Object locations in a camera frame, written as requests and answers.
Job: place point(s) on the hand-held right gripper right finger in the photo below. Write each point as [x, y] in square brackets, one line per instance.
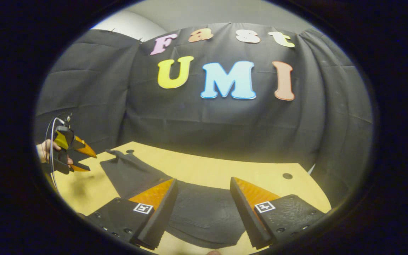
[246, 219]

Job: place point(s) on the dark grey jeans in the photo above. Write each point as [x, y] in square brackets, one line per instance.
[204, 212]

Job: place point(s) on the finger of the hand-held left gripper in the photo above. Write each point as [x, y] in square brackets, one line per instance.
[80, 167]
[85, 148]

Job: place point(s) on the black backdrop cloth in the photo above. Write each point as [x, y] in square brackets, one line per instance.
[225, 124]

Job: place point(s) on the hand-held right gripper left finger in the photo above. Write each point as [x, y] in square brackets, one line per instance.
[161, 219]

